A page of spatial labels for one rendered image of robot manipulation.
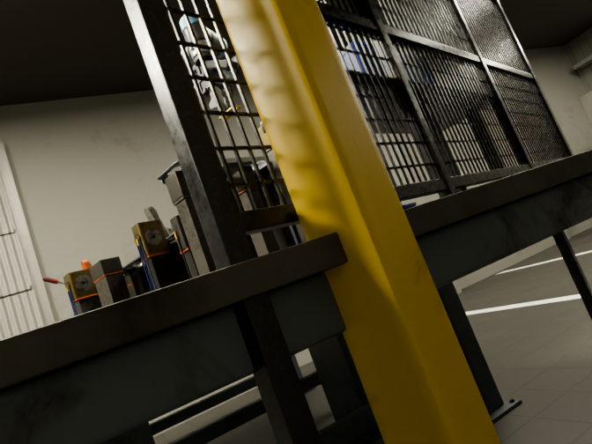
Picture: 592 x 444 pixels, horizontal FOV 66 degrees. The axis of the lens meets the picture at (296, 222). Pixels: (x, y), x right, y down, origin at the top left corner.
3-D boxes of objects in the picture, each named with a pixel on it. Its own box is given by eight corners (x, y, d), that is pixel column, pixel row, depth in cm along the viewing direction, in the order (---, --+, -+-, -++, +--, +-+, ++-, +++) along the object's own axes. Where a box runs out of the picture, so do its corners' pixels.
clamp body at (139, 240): (153, 329, 148) (122, 230, 153) (184, 318, 157) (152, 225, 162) (162, 325, 144) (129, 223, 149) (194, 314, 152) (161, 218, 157)
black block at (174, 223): (190, 314, 135) (159, 222, 139) (217, 304, 142) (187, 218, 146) (199, 309, 131) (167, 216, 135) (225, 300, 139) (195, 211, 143)
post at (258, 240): (263, 280, 112) (225, 174, 116) (277, 276, 116) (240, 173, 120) (277, 275, 109) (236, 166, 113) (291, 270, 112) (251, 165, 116)
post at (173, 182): (204, 299, 99) (164, 180, 103) (223, 294, 103) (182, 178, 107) (217, 294, 96) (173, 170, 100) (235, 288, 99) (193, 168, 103)
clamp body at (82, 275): (78, 360, 191) (55, 279, 196) (110, 349, 201) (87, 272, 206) (85, 358, 185) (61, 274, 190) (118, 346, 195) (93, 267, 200)
